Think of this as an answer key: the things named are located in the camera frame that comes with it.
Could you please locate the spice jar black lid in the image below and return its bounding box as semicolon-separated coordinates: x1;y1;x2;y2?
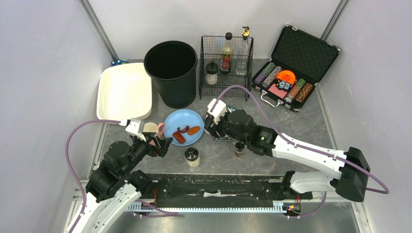
184;147;201;167
206;61;219;85

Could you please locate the pink card deck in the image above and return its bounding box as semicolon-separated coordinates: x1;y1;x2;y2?
268;83;288;99

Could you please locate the orange nugget toy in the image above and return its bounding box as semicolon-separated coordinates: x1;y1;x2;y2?
187;126;201;135

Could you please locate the black wire basket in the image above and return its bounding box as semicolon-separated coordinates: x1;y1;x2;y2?
198;35;254;98

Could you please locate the small dark spice jar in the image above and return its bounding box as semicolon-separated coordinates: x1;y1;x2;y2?
234;142;245;158

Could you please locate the white rectangular basin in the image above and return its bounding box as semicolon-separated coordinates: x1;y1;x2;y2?
96;63;153;120

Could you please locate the brown octopus tentacle toy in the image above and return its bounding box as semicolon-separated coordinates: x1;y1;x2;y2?
176;125;190;133

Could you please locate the pink handled cream mug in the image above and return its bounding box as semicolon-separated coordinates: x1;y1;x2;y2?
143;122;165;137

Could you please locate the clear bottle gold pump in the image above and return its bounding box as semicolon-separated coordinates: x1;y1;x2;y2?
236;26;250;76

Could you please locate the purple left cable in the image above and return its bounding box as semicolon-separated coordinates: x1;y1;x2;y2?
65;119;128;233

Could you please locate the red-brown meat roll toy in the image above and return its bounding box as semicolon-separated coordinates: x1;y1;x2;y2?
172;132;186;144

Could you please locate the blue dice box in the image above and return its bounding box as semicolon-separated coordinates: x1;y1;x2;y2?
278;80;293;92

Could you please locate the sauce bottle red label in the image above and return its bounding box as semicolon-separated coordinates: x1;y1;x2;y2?
220;32;234;74

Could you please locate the pink poker chip roll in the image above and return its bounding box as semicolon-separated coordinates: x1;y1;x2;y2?
261;66;282;88

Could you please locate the green poker chip roll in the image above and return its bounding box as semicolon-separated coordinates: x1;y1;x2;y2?
253;62;275;84

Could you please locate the blue plate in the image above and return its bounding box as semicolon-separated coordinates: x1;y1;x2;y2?
164;109;204;146

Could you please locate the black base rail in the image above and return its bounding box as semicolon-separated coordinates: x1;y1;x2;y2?
141;174;313;208

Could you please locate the orange round toy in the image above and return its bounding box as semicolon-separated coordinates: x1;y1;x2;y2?
276;70;296;84

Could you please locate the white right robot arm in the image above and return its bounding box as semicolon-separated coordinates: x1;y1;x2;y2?
205;110;370;202

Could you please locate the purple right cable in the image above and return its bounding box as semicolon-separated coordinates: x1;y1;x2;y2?
209;84;390;195

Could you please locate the white patterned rim plate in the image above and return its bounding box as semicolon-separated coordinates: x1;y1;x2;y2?
204;105;237;142

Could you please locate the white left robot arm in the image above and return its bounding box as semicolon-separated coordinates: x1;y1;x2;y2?
66;133;172;233

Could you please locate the brown poker chip roll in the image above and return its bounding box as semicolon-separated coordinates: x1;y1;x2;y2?
295;83;313;103

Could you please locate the green brown chip roll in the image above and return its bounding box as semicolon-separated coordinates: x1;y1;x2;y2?
285;79;306;103

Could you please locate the purple cable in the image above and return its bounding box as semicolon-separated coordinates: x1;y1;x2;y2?
209;84;390;195
65;119;128;233

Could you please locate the blue toy car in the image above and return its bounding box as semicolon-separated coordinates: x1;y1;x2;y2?
111;59;129;66

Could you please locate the black trash bin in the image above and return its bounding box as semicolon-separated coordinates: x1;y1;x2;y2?
144;40;198;109

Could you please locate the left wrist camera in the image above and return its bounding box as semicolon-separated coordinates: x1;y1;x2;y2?
125;118;146;142

